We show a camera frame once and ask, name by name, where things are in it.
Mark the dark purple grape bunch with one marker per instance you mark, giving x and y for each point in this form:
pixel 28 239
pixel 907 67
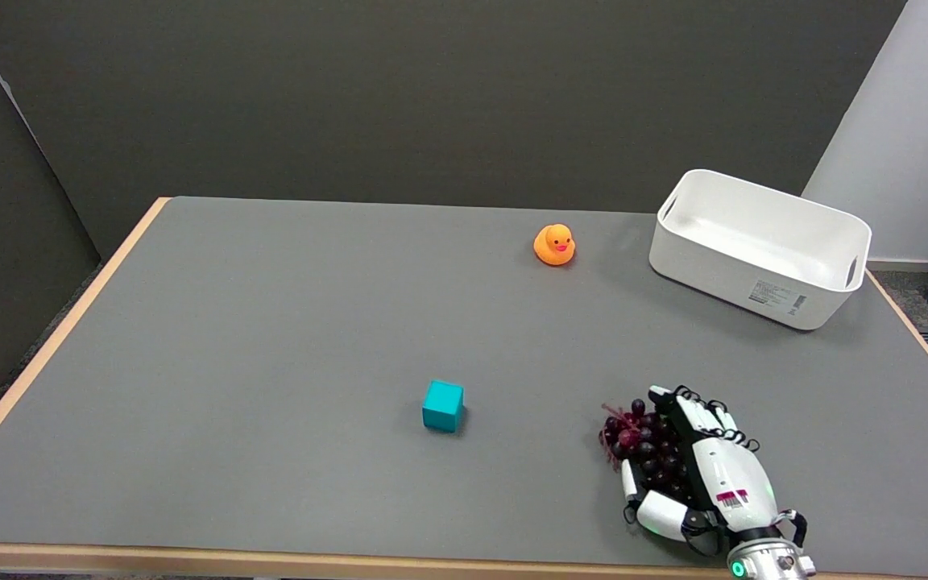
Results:
pixel 641 441

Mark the blue cube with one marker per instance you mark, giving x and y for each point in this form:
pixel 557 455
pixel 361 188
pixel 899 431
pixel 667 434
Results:
pixel 442 405

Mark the yellow rubber duck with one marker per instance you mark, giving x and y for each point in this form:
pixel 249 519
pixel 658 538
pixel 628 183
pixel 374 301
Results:
pixel 554 244

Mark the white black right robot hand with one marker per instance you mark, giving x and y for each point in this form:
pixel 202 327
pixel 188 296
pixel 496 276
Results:
pixel 714 483

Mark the white plastic bin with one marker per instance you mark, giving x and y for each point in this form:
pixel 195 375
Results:
pixel 762 250

